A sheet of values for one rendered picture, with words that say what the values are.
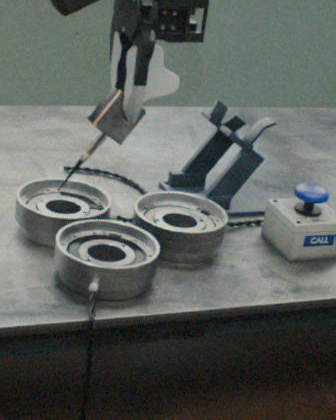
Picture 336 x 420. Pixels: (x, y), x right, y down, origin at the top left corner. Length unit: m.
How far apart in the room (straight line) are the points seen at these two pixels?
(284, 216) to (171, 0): 0.27
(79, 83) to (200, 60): 0.38
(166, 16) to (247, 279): 0.29
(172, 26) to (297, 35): 1.94
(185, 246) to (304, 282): 0.14
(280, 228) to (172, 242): 0.14
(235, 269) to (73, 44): 1.71
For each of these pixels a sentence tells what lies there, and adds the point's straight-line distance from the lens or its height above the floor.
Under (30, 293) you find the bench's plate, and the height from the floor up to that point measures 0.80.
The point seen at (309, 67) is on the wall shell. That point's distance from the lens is 2.97.
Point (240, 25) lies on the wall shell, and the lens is 2.81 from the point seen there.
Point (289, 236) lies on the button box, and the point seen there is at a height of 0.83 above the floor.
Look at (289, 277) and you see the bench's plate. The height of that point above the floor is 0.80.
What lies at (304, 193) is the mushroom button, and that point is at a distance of 1.03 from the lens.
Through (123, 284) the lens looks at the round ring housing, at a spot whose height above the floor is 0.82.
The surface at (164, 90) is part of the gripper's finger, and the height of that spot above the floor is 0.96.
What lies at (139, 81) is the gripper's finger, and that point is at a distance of 0.98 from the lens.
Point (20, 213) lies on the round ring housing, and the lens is 0.99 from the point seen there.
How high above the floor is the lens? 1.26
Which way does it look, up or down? 24 degrees down
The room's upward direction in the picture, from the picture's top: 8 degrees clockwise
